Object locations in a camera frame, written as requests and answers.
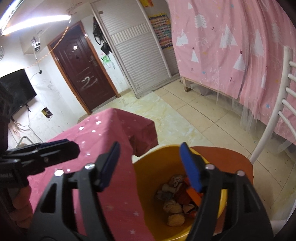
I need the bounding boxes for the patterned white red cloth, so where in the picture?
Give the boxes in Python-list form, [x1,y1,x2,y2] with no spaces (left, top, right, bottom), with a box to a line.
[169,175,185,188]

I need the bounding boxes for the orange carton box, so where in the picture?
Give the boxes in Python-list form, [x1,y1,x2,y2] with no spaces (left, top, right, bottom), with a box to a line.
[184,177,203,207]

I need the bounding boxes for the yellow trash bin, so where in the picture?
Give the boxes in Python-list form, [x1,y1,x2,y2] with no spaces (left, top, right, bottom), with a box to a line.
[132,144,228,241]

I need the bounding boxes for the person left hand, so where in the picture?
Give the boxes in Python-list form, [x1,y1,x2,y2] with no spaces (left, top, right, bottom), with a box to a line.
[10,185,33,229]

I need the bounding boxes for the yellow wooden chair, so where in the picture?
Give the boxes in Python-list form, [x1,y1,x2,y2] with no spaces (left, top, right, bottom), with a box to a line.
[16,136,34,148]

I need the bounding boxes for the pink star tablecloth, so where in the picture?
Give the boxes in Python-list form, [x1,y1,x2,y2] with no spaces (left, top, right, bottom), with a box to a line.
[28,108,158,240]

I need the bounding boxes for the dark brown door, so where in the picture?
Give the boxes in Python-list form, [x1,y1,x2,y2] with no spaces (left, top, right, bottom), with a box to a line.
[48,21,120,115]

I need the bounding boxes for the black hanging bags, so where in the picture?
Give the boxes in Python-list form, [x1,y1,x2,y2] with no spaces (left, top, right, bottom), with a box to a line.
[93,17,112,56]

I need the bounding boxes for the pink tree pattern curtain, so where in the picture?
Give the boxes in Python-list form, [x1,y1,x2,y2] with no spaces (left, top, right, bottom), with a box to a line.
[165,0,296,145]

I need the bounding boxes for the white louvered wardrobe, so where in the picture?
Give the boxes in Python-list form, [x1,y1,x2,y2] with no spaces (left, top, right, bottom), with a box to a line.
[91,1,179,98]

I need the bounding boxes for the white metal chair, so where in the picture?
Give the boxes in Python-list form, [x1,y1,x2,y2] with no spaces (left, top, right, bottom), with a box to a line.
[249,46,295,164]

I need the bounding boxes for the black wall television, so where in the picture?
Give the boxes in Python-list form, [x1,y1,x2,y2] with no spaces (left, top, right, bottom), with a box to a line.
[1,69,37,116]

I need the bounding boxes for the colourful wall chart poster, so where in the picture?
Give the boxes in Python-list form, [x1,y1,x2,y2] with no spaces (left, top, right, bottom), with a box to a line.
[149,13,173,50]

